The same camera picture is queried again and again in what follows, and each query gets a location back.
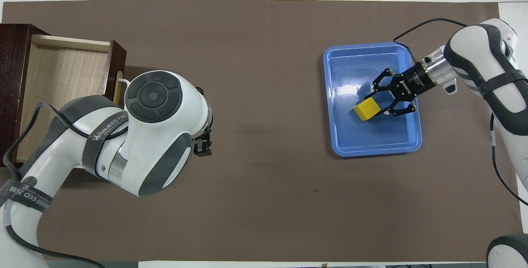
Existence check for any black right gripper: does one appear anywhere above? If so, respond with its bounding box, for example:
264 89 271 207
364 62 437 117

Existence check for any yellow block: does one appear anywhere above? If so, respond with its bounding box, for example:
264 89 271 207
352 97 381 121

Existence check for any wooden drawer with white handle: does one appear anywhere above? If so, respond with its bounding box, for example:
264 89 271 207
16 34 133 166

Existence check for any blue plastic tray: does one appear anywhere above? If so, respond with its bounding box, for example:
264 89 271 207
323 42 423 158

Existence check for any brown table mat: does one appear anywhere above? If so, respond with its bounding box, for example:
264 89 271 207
0 0 525 262

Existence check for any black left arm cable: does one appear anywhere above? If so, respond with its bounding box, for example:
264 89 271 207
2 102 129 268

